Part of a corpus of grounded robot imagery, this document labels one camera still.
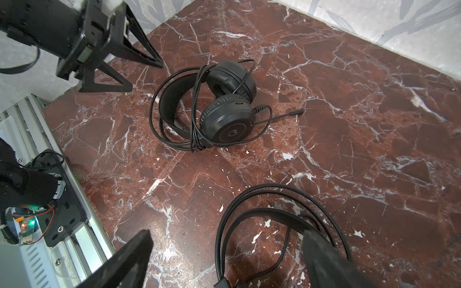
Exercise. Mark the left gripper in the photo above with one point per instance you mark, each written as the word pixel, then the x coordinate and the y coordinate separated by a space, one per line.
pixel 81 40

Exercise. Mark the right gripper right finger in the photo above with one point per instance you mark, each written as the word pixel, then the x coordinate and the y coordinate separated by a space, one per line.
pixel 326 268

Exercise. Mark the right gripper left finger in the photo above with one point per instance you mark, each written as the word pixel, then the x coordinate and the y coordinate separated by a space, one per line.
pixel 127 267

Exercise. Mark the black headphones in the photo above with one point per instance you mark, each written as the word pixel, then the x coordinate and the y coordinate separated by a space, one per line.
pixel 259 238
pixel 222 114

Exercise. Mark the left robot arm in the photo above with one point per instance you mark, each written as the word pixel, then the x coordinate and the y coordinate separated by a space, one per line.
pixel 29 187

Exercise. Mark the small green circuit board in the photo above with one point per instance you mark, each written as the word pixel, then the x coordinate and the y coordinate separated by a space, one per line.
pixel 28 227

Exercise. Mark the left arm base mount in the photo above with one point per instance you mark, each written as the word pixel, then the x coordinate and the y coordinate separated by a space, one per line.
pixel 68 212

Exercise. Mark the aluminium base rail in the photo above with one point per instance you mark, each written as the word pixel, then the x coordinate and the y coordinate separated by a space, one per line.
pixel 58 245

